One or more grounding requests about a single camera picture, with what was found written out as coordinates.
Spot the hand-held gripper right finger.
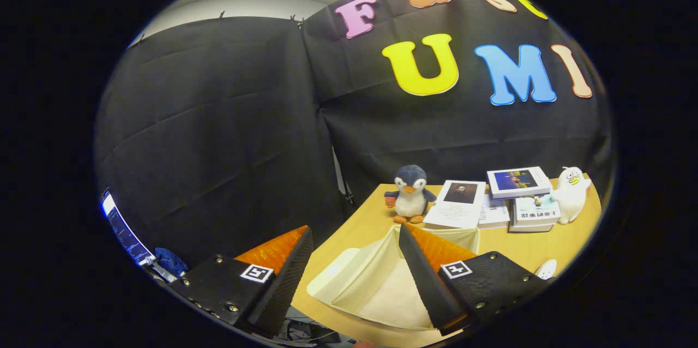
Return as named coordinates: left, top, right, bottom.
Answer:
left=398, top=224, right=549, bottom=337

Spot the black backdrop cloth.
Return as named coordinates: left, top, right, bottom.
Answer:
left=94, top=0, right=617, bottom=279

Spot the white canvas shoe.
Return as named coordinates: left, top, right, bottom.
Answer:
left=534, top=259, right=558, bottom=280

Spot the plain white book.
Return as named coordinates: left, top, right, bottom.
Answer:
left=479, top=195, right=512, bottom=229

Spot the computer monitor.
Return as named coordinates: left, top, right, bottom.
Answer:
left=101, top=189, right=157, bottom=267

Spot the penguin plush toy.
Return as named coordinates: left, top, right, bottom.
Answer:
left=384, top=165, right=437, bottom=224

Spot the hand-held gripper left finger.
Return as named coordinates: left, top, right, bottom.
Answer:
left=169, top=225, right=314, bottom=338

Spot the blue cloth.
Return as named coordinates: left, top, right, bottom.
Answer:
left=155, top=248, right=189, bottom=278

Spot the beige fabric storage box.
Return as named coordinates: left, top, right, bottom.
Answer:
left=306, top=224, right=482, bottom=331

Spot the book with pale teal cover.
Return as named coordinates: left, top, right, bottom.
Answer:
left=513, top=194, right=561, bottom=227

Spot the white book with portrait cover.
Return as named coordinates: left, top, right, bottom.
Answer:
left=423, top=180, right=487, bottom=230

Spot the white duck plush toy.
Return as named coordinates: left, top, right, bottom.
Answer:
left=551, top=166, right=592, bottom=225

